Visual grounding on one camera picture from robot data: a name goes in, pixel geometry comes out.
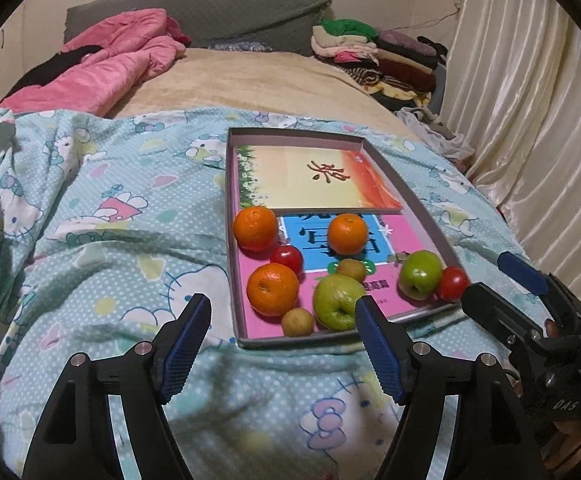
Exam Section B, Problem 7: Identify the grey bed headboard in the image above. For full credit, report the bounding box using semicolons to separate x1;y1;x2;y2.
64;0;331;56

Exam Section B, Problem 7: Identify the large orange tangerine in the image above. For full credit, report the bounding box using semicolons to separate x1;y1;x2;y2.
232;206;278;252

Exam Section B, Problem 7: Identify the white crumpled cloth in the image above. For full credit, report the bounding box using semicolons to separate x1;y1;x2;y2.
393;107;475;162

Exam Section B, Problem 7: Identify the beige bed sheet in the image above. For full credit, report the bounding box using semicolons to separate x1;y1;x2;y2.
107;49;416;141

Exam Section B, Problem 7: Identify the smooth green apple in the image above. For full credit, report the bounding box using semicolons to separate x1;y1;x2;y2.
397;250;443;301

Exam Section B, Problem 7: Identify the pink chinese workbook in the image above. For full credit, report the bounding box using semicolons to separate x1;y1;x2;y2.
230;211;449;348

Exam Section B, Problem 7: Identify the green apple with stem dimple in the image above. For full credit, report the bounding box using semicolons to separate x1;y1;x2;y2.
312;274;366;332

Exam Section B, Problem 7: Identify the pink padded blanket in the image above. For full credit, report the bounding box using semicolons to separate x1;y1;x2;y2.
0;8;192;116

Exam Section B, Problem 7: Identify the yellow orange chinese book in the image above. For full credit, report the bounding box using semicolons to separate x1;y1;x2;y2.
236;145;402;210

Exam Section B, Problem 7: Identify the cream satin curtain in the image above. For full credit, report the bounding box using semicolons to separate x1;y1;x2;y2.
442;0;581;299

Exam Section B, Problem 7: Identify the shallow grey cardboard box tray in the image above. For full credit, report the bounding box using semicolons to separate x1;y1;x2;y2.
224;127;467;350

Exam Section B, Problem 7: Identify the stack of folded clothes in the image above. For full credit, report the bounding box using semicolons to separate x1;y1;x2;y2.
311;18;449;113

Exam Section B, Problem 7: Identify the small brown longan fruit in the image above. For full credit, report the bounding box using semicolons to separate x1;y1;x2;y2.
281;308;314;337

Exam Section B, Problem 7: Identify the red cherry tomato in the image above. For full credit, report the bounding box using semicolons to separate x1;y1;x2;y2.
270;245;303;275
437;266;470;302

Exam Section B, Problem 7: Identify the black garment on bed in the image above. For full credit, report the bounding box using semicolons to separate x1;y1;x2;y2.
5;44;102;98

